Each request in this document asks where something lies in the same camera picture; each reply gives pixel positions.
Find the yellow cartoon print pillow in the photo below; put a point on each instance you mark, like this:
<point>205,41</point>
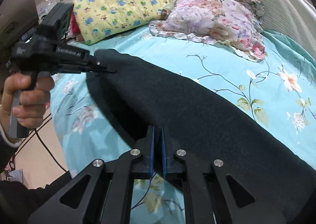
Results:
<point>99,19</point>

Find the turquoise floral bed sheet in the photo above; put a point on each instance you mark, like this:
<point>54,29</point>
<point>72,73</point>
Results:
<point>257,117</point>

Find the person's left hand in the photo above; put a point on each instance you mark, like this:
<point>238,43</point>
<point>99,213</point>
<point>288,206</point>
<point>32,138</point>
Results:
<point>28,107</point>

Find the person's left forearm sleeve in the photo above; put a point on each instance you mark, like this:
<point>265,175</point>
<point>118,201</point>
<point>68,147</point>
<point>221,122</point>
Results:
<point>18,203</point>

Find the red cloth beside pillow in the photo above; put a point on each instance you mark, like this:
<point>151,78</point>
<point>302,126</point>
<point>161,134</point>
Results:
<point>73,27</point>

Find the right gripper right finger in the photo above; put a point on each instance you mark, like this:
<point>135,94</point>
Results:
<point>212,193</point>

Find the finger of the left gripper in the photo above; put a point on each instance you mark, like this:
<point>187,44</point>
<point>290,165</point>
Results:
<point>96,70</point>
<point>92,61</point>

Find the black pants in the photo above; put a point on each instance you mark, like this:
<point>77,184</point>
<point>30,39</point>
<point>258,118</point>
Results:
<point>141,94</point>

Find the pink floral ruffled pillow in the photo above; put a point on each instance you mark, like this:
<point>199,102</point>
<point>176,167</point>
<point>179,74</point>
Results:
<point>233,23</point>

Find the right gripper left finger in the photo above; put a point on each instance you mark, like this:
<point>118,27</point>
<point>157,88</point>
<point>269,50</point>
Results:
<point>101,192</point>

